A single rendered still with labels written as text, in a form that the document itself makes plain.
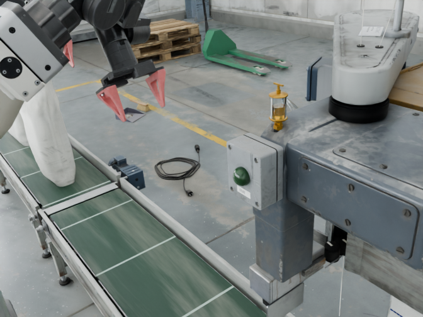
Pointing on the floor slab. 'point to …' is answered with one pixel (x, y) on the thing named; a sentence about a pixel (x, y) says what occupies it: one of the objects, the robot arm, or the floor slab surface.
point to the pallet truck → (230, 47)
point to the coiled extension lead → (180, 172)
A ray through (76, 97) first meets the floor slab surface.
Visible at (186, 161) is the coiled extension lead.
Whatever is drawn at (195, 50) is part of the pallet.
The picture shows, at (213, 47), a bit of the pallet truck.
